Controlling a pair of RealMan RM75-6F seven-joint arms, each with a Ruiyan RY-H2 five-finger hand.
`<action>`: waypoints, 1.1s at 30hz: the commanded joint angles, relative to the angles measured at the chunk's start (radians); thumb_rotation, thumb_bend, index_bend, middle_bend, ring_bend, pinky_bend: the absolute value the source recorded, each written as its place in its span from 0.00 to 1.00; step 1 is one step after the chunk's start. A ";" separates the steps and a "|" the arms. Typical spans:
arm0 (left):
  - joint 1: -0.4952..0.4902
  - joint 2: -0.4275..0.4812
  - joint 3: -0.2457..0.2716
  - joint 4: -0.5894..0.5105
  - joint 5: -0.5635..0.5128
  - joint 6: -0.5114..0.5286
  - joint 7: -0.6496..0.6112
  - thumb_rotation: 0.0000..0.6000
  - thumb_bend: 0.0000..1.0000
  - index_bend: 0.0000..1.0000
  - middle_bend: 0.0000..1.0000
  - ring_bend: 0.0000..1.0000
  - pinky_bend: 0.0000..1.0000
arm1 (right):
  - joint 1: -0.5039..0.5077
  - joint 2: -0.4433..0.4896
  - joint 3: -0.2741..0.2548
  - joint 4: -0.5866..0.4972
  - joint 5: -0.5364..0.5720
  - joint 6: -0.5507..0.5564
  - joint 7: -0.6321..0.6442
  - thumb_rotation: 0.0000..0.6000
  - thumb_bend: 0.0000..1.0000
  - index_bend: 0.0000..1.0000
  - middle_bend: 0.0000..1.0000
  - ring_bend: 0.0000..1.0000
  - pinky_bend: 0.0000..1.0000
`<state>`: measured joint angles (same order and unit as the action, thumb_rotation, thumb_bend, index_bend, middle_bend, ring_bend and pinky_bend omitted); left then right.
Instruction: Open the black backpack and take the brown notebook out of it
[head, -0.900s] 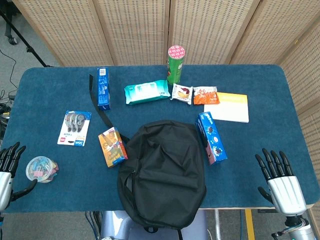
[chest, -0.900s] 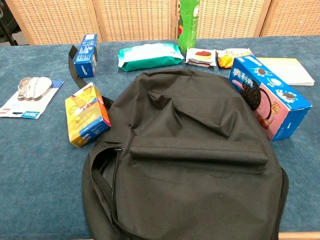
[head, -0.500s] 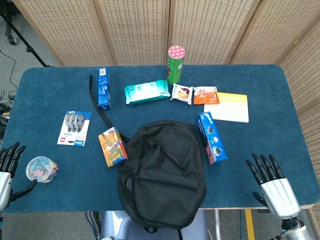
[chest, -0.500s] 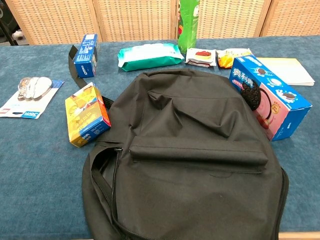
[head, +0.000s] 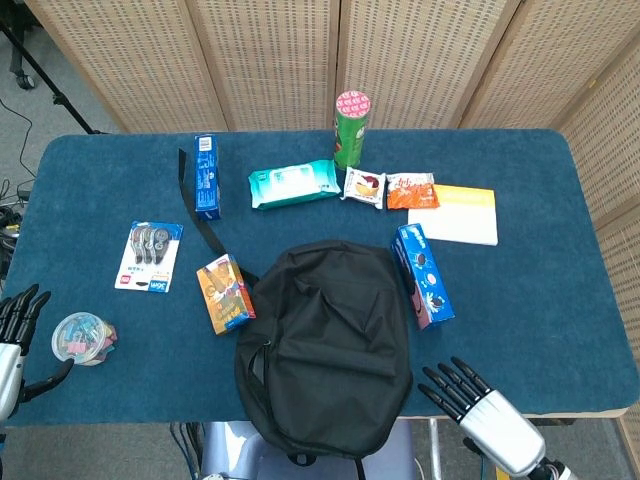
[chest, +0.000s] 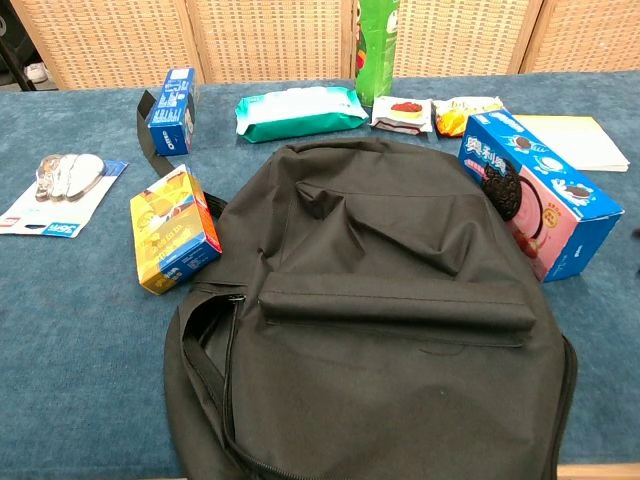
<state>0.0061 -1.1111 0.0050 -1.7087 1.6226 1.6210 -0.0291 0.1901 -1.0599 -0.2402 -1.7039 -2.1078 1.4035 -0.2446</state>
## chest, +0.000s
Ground black fabric backpack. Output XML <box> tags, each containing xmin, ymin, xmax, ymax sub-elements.
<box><xmin>135</xmin><ymin>89</ymin><xmax>580</xmax><ymax>480</ymax></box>

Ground white red snack packet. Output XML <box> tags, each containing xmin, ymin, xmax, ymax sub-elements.
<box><xmin>370</xmin><ymin>95</ymin><xmax>434</xmax><ymax>136</ymax></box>

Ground white yellow notepad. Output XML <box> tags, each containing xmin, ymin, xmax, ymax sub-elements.
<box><xmin>512</xmin><ymin>114</ymin><xmax>631</xmax><ymax>174</ymax></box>

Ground wicker folding screen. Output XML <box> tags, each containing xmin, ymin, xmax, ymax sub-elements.
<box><xmin>9</xmin><ymin>0</ymin><xmax>640</xmax><ymax>91</ymax></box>

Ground large blue pink Oreo box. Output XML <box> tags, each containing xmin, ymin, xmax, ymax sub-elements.
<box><xmin>457</xmin><ymin>108</ymin><xmax>625</xmax><ymax>284</ymax></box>

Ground green chips can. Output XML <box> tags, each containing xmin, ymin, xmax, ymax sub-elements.
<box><xmin>353</xmin><ymin>0</ymin><xmax>401</xmax><ymax>109</ymax></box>

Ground black tripod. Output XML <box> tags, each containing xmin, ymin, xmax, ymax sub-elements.
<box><xmin>0</xmin><ymin>37</ymin><xmax>37</xmax><ymax>93</ymax></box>

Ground green wet wipes pack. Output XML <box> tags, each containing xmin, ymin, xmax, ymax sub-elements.
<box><xmin>234</xmin><ymin>85</ymin><xmax>370</xmax><ymax>145</ymax></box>

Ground orange snack packet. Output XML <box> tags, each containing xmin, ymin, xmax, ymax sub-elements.
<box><xmin>431</xmin><ymin>95</ymin><xmax>505</xmax><ymax>139</ymax></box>

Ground slim blue Oreo box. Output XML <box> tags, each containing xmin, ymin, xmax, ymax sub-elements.
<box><xmin>145</xmin><ymin>67</ymin><xmax>199</xmax><ymax>157</ymax></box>

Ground blue table cloth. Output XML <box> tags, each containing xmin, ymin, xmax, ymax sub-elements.
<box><xmin>0</xmin><ymin>69</ymin><xmax>640</xmax><ymax>466</ymax></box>

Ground correction tape blister pack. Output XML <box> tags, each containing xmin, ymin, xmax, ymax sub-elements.
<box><xmin>0</xmin><ymin>153</ymin><xmax>129</xmax><ymax>239</ymax></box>

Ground yellow cookie box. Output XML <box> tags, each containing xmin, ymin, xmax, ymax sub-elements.
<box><xmin>129</xmin><ymin>163</ymin><xmax>223</xmax><ymax>296</ymax></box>

